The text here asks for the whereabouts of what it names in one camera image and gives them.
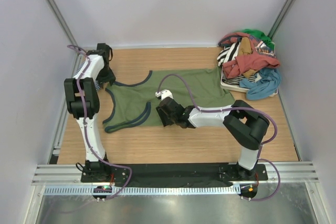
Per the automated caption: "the olive green tank top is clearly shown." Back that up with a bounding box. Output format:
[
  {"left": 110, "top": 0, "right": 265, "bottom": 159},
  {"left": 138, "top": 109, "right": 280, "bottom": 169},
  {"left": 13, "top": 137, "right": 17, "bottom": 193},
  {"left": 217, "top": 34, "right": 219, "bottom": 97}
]
[{"left": 102, "top": 67, "right": 236, "bottom": 134}]

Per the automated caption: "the blue white striped tank top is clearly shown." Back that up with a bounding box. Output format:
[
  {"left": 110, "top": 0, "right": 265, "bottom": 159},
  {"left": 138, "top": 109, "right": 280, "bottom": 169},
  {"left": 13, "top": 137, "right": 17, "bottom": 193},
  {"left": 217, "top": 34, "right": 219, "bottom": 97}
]
[{"left": 76, "top": 61, "right": 101, "bottom": 91}]

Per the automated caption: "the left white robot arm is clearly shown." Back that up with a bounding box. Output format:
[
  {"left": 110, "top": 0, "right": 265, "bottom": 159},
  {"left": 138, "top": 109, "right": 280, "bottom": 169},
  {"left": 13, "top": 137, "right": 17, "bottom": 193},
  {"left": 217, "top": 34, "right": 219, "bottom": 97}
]
[{"left": 64, "top": 43, "right": 115, "bottom": 182}]

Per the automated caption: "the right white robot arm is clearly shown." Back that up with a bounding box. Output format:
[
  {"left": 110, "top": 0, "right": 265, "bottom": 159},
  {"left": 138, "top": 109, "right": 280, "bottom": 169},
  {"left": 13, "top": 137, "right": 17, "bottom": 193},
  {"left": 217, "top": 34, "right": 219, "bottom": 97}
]
[{"left": 156, "top": 97, "right": 269, "bottom": 180}]

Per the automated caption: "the white plastic tray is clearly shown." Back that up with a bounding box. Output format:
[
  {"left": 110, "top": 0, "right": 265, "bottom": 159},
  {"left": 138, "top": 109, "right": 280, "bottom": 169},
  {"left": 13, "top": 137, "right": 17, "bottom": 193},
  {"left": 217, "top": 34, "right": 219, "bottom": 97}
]
[{"left": 220, "top": 71, "right": 278, "bottom": 97}]

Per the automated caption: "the black white striped garment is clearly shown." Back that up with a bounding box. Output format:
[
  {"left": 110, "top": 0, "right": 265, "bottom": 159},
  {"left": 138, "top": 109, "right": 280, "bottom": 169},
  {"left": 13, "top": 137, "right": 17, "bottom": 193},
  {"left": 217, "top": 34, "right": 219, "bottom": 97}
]
[{"left": 217, "top": 42, "right": 257, "bottom": 86}]

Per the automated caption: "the teal blue garment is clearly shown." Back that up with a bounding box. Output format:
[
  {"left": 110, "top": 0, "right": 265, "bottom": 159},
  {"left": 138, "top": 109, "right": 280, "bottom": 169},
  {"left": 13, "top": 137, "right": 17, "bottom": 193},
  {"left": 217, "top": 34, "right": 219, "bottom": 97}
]
[{"left": 239, "top": 68, "right": 281, "bottom": 101}]

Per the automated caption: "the red patterned garment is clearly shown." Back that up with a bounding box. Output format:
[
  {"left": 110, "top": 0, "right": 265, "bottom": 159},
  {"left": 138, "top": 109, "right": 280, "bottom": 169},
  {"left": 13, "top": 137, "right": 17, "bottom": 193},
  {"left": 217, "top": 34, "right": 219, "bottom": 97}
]
[{"left": 218, "top": 31, "right": 280, "bottom": 79}]

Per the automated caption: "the bright green garment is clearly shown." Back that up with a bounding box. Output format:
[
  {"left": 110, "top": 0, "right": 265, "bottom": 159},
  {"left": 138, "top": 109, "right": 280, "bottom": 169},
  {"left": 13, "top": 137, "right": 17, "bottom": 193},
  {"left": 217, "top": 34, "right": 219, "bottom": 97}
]
[{"left": 241, "top": 29, "right": 272, "bottom": 44}]

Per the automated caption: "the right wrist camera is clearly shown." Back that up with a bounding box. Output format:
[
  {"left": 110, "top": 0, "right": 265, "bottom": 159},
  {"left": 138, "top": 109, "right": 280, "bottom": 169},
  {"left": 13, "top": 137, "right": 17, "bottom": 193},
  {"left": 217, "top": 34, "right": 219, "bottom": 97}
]
[{"left": 155, "top": 89, "right": 173, "bottom": 101}]

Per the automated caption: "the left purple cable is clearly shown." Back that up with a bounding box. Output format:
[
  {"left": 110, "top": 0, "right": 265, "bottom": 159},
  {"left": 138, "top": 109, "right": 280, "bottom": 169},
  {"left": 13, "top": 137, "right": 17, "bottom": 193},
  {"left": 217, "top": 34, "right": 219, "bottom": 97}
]
[{"left": 67, "top": 45, "right": 133, "bottom": 200}]

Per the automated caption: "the purple cable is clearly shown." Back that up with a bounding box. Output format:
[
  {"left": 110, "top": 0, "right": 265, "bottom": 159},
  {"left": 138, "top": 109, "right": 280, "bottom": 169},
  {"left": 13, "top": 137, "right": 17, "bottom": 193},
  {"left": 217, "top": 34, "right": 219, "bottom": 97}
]
[
  {"left": 156, "top": 73, "right": 281, "bottom": 203},
  {"left": 67, "top": 45, "right": 133, "bottom": 200}
]

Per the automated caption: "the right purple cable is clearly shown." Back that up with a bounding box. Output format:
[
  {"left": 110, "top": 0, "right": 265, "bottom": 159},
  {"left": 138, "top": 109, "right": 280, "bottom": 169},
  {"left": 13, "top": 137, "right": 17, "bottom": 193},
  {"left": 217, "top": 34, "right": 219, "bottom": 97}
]
[{"left": 156, "top": 73, "right": 281, "bottom": 203}]

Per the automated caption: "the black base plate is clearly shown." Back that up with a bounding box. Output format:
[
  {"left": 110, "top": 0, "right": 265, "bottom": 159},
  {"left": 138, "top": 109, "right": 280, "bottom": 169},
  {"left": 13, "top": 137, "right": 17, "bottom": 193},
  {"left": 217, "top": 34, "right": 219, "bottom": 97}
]
[{"left": 76, "top": 162, "right": 268, "bottom": 188}]

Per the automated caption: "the slotted cable duct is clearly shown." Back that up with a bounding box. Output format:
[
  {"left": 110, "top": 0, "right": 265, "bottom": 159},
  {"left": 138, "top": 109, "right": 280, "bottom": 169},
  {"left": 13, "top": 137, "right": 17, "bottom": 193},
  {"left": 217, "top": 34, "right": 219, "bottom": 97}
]
[{"left": 44, "top": 184, "right": 240, "bottom": 196}]

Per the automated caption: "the left aluminium frame post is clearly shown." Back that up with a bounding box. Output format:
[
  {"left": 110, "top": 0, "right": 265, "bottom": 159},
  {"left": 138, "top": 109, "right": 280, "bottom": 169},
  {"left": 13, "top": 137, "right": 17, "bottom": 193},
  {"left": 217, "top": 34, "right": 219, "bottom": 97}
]
[{"left": 45, "top": 0, "right": 78, "bottom": 46}]

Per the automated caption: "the aluminium frame post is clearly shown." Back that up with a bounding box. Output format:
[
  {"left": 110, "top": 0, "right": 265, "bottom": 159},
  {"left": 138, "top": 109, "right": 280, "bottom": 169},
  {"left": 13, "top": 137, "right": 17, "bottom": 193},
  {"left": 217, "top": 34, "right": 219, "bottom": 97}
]
[
  {"left": 268, "top": 0, "right": 295, "bottom": 39},
  {"left": 45, "top": 0, "right": 78, "bottom": 46}
]

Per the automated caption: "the right aluminium frame post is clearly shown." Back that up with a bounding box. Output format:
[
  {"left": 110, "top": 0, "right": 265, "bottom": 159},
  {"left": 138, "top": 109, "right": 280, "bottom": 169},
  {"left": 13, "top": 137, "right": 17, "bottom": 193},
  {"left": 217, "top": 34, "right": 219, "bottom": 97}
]
[{"left": 268, "top": 0, "right": 295, "bottom": 39}]

